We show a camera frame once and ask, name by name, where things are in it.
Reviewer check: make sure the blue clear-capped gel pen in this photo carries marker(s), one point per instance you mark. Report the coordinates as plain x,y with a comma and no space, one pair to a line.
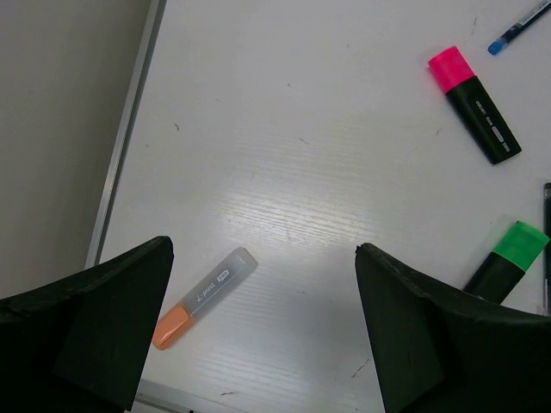
531,17

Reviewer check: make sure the green-capped black highlighter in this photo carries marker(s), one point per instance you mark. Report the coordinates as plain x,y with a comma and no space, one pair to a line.
507,263

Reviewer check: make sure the pink-capped black highlighter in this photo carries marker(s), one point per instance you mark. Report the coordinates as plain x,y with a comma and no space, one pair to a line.
475,108

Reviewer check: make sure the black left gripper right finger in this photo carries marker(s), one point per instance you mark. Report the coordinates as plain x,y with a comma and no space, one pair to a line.
438,349

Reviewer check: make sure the aluminium table edge rail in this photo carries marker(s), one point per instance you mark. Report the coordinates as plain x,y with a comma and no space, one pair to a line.
124,133

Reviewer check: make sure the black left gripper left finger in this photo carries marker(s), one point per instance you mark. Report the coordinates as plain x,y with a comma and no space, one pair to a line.
79,344

